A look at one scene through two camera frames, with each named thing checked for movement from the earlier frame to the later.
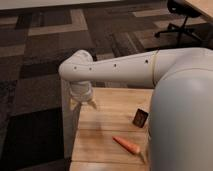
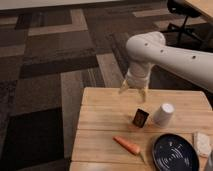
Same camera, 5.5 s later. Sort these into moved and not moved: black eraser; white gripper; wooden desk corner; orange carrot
Moved: white gripper
Not moved: wooden desk corner; black eraser; orange carrot
